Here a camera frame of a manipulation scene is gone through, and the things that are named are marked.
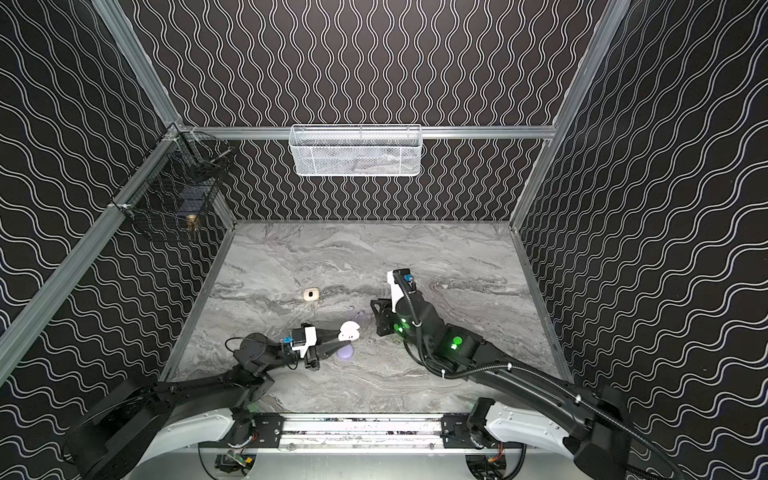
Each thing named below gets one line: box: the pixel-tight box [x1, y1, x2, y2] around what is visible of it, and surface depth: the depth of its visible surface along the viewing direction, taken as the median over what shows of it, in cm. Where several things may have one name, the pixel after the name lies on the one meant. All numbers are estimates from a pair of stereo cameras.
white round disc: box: [338, 320, 360, 341], surface depth 69 cm
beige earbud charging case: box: [304, 288, 320, 301], surface depth 100 cm
